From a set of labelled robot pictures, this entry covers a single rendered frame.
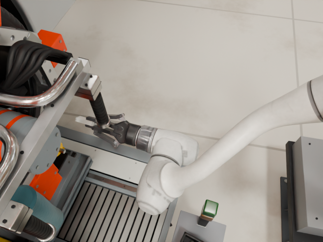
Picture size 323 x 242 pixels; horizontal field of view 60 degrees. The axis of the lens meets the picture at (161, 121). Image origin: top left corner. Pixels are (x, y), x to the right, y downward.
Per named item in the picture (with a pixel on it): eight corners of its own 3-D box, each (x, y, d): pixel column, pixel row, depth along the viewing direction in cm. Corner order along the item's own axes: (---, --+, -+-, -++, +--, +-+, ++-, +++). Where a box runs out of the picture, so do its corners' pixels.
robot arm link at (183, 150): (159, 120, 95) (146, 150, 87) (204, 132, 93) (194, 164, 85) (158, 139, 104) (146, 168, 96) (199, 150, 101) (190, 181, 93)
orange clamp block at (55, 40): (33, 63, 91) (48, 44, 95) (55, 69, 89) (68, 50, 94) (24, 47, 85) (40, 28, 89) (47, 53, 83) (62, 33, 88)
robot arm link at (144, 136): (160, 125, 100) (144, 121, 101) (153, 131, 91) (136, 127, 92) (155, 149, 102) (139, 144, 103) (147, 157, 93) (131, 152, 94)
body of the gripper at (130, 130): (139, 144, 102) (116, 137, 104) (144, 122, 100) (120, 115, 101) (132, 151, 95) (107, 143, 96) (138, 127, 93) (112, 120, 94)
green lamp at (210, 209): (204, 201, 87) (205, 198, 83) (217, 206, 86) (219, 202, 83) (201, 214, 85) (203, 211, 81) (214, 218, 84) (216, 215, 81)
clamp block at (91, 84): (72, 78, 76) (67, 66, 72) (103, 87, 75) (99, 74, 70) (63, 93, 74) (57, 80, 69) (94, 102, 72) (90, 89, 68)
